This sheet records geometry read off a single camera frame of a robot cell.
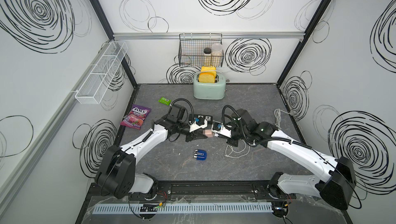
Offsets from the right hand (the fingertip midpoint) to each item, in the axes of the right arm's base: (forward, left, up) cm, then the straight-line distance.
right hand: (220, 134), depth 76 cm
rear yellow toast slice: (+46, +6, +4) cm, 46 cm away
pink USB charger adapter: (-1, +6, +3) cm, 7 cm away
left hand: (+1, +8, -1) cm, 8 cm away
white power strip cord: (+22, -39, -14) cm, 47 cm away
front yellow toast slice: (+37, +7, +4) cm, 38 cm away
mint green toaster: (+38, +1, -10) cm, 39 cm away
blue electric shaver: (-6, +10, -14) cm, 18 cm away
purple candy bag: (+17, +53, -13) cm, 57 cm away
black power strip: (+18, +5, -14) cm, 23 cm away
